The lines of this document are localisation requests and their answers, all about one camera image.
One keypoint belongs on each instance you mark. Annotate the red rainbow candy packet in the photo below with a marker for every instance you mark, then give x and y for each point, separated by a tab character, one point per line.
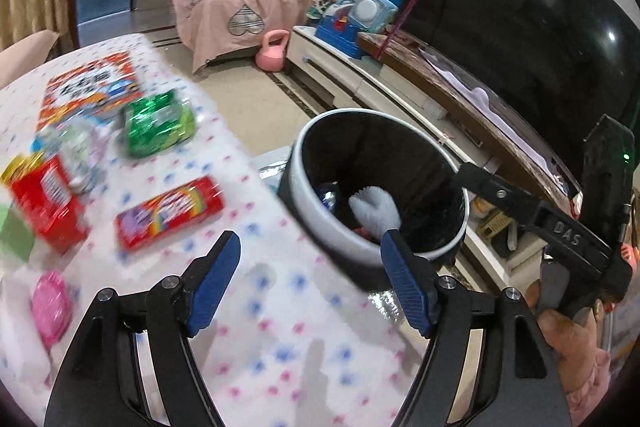
165	212

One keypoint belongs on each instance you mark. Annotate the black white-rimmed trash bin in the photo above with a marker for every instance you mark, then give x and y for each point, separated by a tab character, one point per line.
310	202

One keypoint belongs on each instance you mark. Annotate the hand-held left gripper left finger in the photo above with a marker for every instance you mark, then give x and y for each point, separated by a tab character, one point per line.
215	287

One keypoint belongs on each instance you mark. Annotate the green snack bag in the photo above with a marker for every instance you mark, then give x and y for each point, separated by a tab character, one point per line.
155	122

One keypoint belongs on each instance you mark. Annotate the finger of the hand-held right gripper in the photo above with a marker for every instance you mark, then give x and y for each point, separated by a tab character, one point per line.
500	197

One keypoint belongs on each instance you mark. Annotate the person's right hand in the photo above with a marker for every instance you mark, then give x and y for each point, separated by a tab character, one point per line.
565	337

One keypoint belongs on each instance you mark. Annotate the grey rubber glove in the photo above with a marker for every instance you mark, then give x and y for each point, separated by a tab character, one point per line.
372	212

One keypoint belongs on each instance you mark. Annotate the black television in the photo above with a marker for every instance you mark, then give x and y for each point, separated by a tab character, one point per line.
525	32

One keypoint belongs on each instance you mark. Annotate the pink kettlebell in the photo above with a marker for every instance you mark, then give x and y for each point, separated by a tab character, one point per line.
272	57

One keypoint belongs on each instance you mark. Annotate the blue toy cash register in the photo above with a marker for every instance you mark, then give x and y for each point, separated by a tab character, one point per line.
337	32

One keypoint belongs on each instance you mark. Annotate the pink round packet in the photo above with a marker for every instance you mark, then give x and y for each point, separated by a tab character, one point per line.
50	309

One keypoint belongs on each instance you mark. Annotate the floral tablecloth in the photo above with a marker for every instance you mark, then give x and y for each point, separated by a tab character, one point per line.
280	307

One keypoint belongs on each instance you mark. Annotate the red white printed box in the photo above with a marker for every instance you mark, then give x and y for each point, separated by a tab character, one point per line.
85	82

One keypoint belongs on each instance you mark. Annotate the light green packet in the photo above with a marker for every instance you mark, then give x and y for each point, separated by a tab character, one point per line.
12	232

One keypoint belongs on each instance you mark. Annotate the light blue toy washer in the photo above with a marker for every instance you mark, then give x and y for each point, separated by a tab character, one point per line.
372	9

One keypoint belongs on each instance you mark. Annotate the dark blue shiny wrapper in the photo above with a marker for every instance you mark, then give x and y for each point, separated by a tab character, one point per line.
327	196

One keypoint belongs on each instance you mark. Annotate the beige sofa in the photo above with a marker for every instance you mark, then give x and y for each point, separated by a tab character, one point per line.
25	57

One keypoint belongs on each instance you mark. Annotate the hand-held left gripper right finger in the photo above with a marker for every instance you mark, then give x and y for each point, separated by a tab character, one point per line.
405	287

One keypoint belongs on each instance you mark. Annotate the white television cabinet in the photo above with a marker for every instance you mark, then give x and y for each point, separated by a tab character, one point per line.
340	67

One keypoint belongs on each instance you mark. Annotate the pale plastic sheet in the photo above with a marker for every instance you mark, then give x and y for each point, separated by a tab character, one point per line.
460	79

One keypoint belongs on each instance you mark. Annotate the red snack packet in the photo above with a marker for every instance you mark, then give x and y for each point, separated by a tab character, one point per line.
45	207

